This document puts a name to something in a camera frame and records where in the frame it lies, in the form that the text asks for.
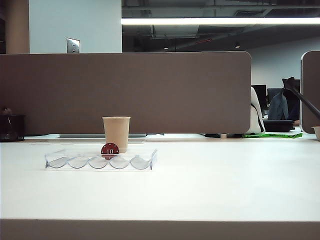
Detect brown paper cup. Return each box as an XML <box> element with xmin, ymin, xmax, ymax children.
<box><xmin>101</xmin><ymin>116</ymin><xmax>132</xmax><ymax>154</ymax></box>

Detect red poker chip 10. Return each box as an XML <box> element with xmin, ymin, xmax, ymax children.
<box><xmin>100</xmin><ymin>142</ymin><xmax>119</xmax><ymax>160</ymax></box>

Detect clear plastic chip tray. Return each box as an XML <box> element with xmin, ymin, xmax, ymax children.
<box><xmin>44</xmin><ymin>148</ymin><xmax>158</xmax><ymax>171</ymax></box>

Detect wide brown desk divider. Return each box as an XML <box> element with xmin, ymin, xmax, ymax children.
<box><xmin>0</xmin><ymin>51</ymin><xmax>252</xmax><ymax>136</ymax></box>

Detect large black monitor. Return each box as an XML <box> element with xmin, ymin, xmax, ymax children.
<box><xmin>251</xmin><ymin>84</ymin><xmax>267</xmax><ymax>112</ymax></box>

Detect blurred brown divider edge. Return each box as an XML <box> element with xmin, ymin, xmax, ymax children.
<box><xmin>0</xmin><ymin>219</ymin><xmax>320</xmax><ymax>240</ymax></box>

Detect long ceiling light strip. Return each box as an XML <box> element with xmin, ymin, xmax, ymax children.
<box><xmin>121</xmin><ymin>16</ymin><xmax>320</xmax><ymax>25</ymax></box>

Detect small black monitor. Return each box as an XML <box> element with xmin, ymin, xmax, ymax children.
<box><xmin>266</xmin><ymin>87</ymin><xmax>285</xmax><ymax>101</ymax></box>

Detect seated person in blue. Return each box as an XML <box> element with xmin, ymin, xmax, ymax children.
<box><xmin>267</xmin><ymin>88</ymin><xmax>301</xmax><ymax>126</ymax></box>

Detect black diagonal pole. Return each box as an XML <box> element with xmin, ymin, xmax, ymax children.
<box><xmin>281</xmin><ymin>76</ymin><xmax>320</xmax><ymax>116</ymax></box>

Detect narrow brown desk divider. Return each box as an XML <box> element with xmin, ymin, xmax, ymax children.
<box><xmin>299</xmin><ymin>50</ymin><xmax>320</xmax><ymax>134</ymax></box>

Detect beige paper bowl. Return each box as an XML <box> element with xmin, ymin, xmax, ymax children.
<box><xmin>310</xmin><ymin>125</ymin><xmax>320</xmax><ymax>141</ymax></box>

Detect white bag with black strap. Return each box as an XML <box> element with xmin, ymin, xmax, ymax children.
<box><xmin>249</xmin><ymin>86</ymin><xmax>266</xmax><ymax>135</ymax></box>

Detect metal wall switch plate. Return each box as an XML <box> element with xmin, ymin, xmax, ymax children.
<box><xmin>66</xmin><ymin>37</ymin><xmax>81</xmax><ymax>54</ymax></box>

